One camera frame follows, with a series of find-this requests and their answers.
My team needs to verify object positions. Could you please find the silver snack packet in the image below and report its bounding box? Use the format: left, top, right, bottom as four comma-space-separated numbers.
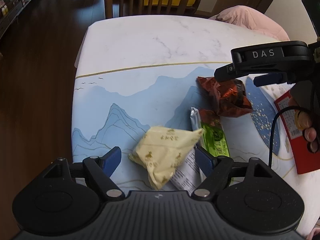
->
169, 106, 202, 192

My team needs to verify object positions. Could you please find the pink cushion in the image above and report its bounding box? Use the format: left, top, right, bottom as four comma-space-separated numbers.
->
208, 4, 291, 42

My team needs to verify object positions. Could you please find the black cable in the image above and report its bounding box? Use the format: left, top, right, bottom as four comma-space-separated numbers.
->
268, 106, 302, 167

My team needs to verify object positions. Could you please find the cream snack packet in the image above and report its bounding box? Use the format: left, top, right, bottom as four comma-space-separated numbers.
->
128, 126, 204, 191

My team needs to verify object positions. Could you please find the copper foil snack bag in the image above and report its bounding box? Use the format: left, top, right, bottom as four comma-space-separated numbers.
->
195, 76, 253, 118

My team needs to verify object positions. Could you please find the green snack bar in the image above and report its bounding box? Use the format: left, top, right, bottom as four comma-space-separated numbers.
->
199, 122, 231, 160

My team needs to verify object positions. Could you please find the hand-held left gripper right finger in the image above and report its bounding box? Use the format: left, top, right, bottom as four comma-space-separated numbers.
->
191, 147, 274, 199

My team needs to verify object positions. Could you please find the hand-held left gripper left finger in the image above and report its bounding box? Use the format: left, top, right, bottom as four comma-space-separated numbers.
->
44, 147, 125, 201

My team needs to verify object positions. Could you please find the dark tv cabinet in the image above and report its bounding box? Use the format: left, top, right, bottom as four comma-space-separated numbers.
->
0, 0, 46, 40

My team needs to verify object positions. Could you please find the person's right hand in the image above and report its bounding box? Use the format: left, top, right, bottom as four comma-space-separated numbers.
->
288, 96, 320, 153

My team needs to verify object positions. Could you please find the red cardboard box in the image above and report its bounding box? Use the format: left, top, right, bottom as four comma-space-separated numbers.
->
273, 90, 320, 176

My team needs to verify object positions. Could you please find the blue printed table mat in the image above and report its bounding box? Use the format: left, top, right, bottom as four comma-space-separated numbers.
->
71, 61, 302, 193

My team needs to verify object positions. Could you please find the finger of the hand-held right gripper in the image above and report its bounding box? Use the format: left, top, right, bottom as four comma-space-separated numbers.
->
214, 64, 286, 83
253, 72, 288, 87

